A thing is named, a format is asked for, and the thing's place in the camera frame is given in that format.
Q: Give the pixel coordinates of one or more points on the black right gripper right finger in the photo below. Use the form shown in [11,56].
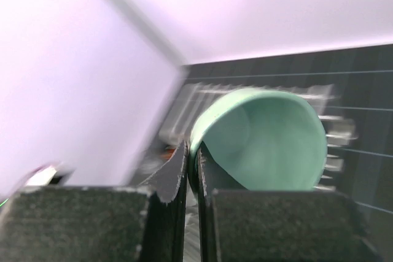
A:
[209,180]

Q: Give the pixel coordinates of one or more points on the mint green ceramic mug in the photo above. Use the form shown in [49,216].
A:
[264,139]

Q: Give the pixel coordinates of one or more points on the black grid table mat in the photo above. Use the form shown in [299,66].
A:
[357,118]

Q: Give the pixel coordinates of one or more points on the chrome wire dish rack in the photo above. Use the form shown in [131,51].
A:
[272,225]

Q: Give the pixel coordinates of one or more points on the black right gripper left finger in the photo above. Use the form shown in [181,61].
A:
[164,227]

